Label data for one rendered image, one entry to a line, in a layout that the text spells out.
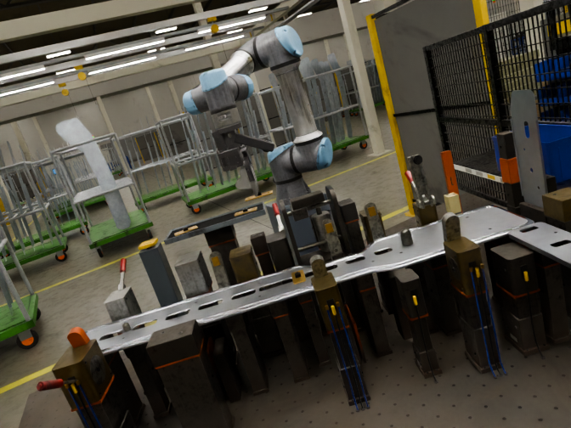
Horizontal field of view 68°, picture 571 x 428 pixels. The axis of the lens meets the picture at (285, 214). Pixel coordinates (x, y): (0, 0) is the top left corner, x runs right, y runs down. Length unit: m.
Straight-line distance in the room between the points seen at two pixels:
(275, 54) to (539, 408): 1.29
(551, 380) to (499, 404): 0.15
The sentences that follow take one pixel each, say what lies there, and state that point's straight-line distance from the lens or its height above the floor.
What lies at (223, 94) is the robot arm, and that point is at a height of 1.56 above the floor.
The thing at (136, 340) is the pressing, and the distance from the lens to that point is 1.30.
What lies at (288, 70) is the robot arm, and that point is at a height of 1.59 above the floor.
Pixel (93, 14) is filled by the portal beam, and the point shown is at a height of 3.37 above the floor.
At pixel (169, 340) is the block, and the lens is 1.13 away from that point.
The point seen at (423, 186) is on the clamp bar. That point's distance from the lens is 1.45.
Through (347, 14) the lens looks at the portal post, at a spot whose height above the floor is 2.57.
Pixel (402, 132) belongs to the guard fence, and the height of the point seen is 0.87.
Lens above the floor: 1.50
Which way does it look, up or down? 15 degrees down
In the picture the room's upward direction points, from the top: 17 degrees counter-clockwise
